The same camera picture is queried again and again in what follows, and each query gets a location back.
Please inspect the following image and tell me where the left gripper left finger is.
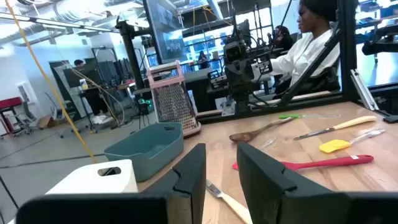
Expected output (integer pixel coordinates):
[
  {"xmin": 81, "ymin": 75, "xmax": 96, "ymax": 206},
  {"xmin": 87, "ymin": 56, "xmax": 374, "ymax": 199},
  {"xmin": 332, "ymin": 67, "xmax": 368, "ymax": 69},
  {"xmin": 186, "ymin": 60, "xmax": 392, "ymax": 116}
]
[{"xmin": 141, "ymin": 142, "xmax": 207, "ymax": 224}]

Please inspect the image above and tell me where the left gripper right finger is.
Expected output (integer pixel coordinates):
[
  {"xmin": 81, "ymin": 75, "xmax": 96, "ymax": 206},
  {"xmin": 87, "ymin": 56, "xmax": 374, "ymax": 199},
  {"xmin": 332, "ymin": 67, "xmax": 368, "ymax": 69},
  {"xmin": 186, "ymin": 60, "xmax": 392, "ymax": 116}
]
[{"xmin": 236, "ymin": 142, "xmax": 349, "ymax": 224}]

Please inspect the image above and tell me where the cream-handled table knife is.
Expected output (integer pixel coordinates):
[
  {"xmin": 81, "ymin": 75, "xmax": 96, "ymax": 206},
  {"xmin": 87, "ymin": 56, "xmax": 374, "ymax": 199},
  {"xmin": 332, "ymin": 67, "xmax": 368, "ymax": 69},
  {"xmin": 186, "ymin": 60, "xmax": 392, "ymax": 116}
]
[
  {"xmin": 205, "ymin": 179, "xmax": 253, "ymax": 224},
  {"xmin": 294, "ymin": 115, "xmax": 377, "ymax": 141}
]

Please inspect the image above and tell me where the red clear-handled spatula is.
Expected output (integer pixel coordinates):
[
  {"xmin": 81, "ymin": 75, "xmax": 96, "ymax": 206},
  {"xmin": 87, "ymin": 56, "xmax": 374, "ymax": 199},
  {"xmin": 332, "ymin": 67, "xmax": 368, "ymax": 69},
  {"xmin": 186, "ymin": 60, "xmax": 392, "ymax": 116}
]
[{"xmin": 257, "ymin": 136, "xmax": 277, "ymax": 151}]

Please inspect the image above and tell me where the brown wooden spoon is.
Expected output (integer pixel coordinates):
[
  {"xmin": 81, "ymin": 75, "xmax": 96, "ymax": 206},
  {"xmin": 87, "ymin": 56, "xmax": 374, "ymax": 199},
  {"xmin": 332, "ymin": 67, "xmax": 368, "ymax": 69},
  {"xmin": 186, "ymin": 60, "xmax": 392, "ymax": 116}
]
[{"xmin": 229, "ymin": 116, "xmax": 295, "ymax": 144}]

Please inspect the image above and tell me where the green clear-handled spatula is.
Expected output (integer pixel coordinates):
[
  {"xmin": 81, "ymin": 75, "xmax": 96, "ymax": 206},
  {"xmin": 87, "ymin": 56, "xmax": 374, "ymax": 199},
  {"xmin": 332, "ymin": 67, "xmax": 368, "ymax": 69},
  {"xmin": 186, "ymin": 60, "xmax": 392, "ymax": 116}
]
[{"xmin": 278, "ymin": 113, "xmax": 341, "ymax": 120}]

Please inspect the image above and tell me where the red silicone spoon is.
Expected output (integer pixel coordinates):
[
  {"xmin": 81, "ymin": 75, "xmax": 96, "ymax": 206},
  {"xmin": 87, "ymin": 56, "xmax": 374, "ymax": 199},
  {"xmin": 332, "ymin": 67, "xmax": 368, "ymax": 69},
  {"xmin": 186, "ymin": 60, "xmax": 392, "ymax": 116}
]
[{"xmin": 232, "ymin": 154, "xmax": 374, "ymax": 171}]

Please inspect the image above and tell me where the yellow clear-handled spatula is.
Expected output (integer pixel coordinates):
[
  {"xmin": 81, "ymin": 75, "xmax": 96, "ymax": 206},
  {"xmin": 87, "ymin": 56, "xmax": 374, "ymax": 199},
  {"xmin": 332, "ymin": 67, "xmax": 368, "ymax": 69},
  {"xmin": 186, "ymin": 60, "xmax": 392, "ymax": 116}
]
[{"xmin": 319, "ymin": 127, "xmax": 386, "ymax": 154}]

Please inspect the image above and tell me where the teal storage bin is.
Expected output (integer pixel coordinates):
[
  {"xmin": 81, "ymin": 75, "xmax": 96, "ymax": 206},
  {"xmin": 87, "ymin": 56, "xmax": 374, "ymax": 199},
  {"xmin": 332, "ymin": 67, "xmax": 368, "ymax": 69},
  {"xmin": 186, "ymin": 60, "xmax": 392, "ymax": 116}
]
[{"xmin": 104, "ymin": 122, "xmax": 184, "ymax": 183}]

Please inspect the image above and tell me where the person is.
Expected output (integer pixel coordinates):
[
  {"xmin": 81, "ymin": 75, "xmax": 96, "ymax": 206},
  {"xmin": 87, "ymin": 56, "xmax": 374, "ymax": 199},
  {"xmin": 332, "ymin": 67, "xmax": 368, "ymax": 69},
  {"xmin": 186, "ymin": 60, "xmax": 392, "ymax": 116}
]
[
  {"xmin": 267, "ymin": 25, "xmax": 295, "ymax": 52},
  {"xmin": 269, "ymin": 0, "xmax": 341, "ymax": 97},
  {"xmin": 197, "ymin": 50, "xmax": 211, "ymax": 70}
]

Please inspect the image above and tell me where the pink-framed metal box grater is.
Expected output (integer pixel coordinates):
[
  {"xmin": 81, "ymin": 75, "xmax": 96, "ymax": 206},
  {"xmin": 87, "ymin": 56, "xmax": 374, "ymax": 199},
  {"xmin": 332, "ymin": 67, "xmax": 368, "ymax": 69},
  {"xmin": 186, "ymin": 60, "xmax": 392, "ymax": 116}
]
[{"xmin": 146, "ymin": 60, "xmax": 202, "ymax": 139}]

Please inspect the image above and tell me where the large monitor screen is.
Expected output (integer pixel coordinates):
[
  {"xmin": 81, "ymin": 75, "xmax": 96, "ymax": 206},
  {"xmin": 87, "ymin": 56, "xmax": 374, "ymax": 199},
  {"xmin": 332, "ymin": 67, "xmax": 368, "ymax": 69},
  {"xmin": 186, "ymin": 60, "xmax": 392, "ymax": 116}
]
[{"xmin": 142, "ymin": 0, "xmax": 220, "ymax": 65}]

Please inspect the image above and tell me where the white storage bin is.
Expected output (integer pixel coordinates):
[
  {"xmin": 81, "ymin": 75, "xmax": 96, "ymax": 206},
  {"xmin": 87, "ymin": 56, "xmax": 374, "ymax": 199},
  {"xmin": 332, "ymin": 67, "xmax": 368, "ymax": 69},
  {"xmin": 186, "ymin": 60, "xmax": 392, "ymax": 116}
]
[{"xmin": 45, "ymin": 159, "xmax": 139, "ymax": 195}]

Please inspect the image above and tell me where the black monitor stand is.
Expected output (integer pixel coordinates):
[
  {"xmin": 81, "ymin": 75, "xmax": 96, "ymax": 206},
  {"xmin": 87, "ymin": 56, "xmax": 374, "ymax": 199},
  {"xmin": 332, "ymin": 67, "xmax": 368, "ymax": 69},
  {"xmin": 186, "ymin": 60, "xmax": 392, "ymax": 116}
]
[{"xmin": 115, "ymin": 15, "xmax": 153, "ymax": 91}]

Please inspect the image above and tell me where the silver aluminium bar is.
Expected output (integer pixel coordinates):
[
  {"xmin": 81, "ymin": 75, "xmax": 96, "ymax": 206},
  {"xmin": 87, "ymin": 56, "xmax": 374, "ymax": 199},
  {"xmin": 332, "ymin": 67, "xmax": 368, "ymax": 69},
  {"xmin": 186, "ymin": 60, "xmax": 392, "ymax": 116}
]
[{"xmin": 350, "ymin": 68, "xmax": 379, "ymax": 111}]

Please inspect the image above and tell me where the cardboard box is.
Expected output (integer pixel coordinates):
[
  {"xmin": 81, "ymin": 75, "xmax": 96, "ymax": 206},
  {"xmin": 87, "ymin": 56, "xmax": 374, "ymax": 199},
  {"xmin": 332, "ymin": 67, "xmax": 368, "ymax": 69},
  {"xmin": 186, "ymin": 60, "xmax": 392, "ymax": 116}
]
[{"xmin": 37, "ymin": 114, "xmax": 58, "ymax": 129}]

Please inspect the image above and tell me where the red bench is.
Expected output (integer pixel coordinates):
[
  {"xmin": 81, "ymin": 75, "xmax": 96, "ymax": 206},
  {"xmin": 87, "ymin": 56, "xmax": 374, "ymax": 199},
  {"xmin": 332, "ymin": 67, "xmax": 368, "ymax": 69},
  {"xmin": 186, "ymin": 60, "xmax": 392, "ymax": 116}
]
[{"xmin": 0, "ymin": 96, "xmax": 23, "ymax": 138}]

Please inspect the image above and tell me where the yellow extension cable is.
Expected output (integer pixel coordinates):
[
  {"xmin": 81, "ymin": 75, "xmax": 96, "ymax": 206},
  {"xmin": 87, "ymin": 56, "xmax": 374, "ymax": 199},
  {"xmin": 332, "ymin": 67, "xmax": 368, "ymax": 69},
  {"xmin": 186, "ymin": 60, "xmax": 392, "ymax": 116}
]
[{"xmin": 4, "ymin": 0, "xmax": 98, "ymax": 164}]

